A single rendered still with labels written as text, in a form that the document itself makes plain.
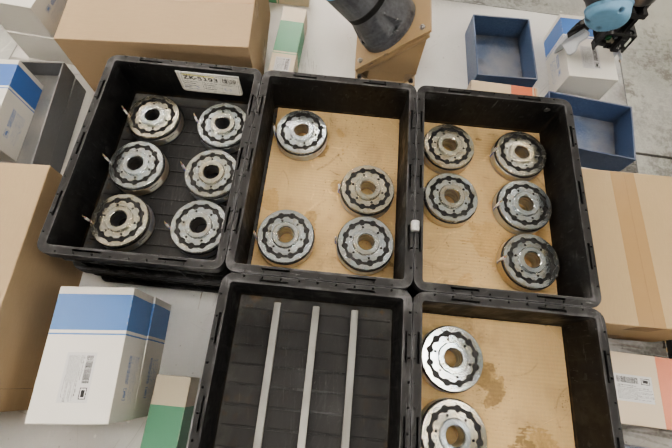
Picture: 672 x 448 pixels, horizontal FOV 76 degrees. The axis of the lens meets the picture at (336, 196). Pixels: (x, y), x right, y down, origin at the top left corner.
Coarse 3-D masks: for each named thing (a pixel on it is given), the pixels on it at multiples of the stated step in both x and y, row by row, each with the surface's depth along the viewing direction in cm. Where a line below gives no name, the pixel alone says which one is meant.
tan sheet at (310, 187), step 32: (352, 128) 91; (384, 128) 91; (288, 160) 87; (320, 160) 87; (352, 160) 87; (384, 160) 88; (288, 192) 84; (320, 192) 84; (320, 224) 82; (256, 256) 79; (320, 256) 79
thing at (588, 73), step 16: (560, 16) 111; (576, 16) 112; (560, 32) 110; (592, 32) 110; (544, 48) 118; (560, 64) 108; (576, 64) 105; (592, 64) 105; (608, 64) 105; (560, 80) 108; (576, 80) 105; (592, 80) 104; (608, 80) 104; (592, 96) 110
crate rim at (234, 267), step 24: (288, 72) 83; (264, 96) 81; (408, 120) 80; (408, 144) 78; (408, 168) 76; (240, 192) 73; (408, 192) 74; (240, 216) 71; (408, 216) 72; (408, 240) 72; (240, 264) 68; (408, 264) 69
